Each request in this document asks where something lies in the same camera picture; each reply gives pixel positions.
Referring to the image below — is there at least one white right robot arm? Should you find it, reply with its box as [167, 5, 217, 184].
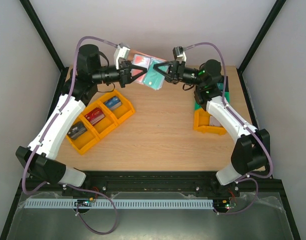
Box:
[153, 59, 273, 196]

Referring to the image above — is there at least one purple floor cable loop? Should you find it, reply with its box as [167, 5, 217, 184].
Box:
[74, 187, 119, 235]

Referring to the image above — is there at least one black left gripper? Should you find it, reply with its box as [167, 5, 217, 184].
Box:
[92, 61, 148, 89]

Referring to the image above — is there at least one blue card stack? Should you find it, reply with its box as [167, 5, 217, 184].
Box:
[103, 96, 122, 111]

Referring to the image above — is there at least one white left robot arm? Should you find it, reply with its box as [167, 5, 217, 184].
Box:
[15, 43, 147, 191]

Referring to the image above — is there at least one pale pink card stack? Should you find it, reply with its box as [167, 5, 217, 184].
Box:
[209, 115, 222, 127]

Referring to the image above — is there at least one yellow triple storage bin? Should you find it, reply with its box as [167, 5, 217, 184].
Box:
[66, 89, 136, 155]

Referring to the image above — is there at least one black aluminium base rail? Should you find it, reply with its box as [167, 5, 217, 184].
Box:
[17, 170, 284, 198]

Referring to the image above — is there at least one red card stack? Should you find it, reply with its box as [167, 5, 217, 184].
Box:
[84, 107, 105, 126]

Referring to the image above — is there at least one teal card stack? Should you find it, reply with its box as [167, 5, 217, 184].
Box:
[217, 83, 223, 91]

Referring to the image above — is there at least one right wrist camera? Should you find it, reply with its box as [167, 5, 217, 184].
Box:
[172, 46, 187, 62]

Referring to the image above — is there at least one black card stack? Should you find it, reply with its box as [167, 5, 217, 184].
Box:
[67, 121, 87, 140]

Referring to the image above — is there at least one white slotted cable duct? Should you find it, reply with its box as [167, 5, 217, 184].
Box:
[24, 198, 214, 210]

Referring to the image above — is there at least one green storage bin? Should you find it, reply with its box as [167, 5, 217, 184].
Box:
[194, 89, 230, 112]

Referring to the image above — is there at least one yellow single storage bin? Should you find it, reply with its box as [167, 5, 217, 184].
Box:
[193, 108, 227, 136]

